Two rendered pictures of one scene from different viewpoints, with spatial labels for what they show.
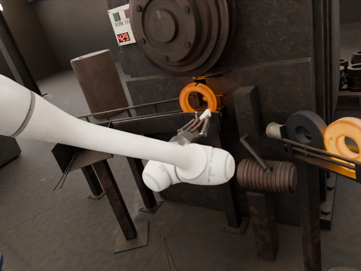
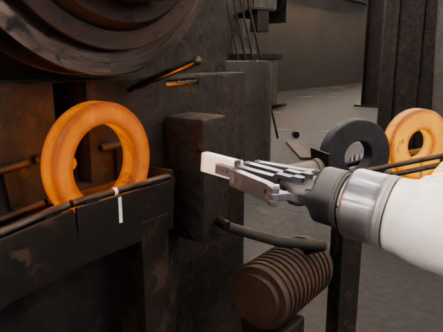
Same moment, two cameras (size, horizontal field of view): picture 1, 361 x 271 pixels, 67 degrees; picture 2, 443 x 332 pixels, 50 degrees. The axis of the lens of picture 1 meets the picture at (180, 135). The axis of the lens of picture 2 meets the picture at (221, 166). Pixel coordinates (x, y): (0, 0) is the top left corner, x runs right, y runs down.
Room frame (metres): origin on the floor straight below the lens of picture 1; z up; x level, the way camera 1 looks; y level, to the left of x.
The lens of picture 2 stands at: (1.04, 0.58, 0.90)
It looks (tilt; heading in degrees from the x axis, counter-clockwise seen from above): 13 degrees down; 270
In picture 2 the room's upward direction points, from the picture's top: straight up
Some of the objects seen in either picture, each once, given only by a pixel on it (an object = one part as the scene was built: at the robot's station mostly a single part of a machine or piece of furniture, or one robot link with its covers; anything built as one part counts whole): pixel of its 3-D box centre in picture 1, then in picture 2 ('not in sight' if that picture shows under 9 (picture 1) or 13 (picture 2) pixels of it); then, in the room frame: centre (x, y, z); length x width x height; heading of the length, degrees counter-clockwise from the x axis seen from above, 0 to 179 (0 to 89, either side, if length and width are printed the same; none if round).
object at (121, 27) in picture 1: (132, 23); not in sight; (1.51, 0.09, 1.15); 0.26 x 0.02 x 0.18; 53
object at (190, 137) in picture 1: (188, 137); (315, 192); (0.91, -0.03, 0.73); 0.09 x 0.08 x 0.07; 143
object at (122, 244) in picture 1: (108, 191); not in sight; (1.30, 0.47, 0.36); 0.26 x 0.20 x 0.72; 88
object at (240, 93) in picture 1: (248, 114); (196, 176); (1.09, -0.31, 0.68); 0.11 x 0.08 x 0.24; 143
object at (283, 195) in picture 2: not in sight; (290, 194); (0.95, -0.01, 0.73); 0.05 x 0.05 x 0.02; 54
